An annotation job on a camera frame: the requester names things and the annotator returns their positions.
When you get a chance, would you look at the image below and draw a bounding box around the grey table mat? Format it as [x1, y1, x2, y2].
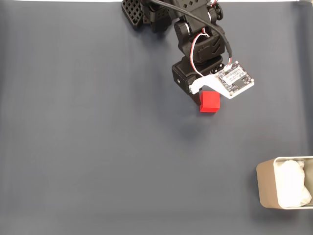
[0, 1, 313, 235]

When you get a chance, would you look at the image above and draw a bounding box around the red cube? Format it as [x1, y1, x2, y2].
[200, 91, 221, 114]

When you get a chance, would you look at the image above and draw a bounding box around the beige metal box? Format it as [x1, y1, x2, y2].
[256, 156, 313, 210]

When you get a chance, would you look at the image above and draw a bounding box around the camera board on white mount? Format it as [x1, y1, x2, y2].
[189, 61, 255, 100]

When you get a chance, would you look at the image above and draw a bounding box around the white crumpled cloth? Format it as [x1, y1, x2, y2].
[275, 159, 313, 208]

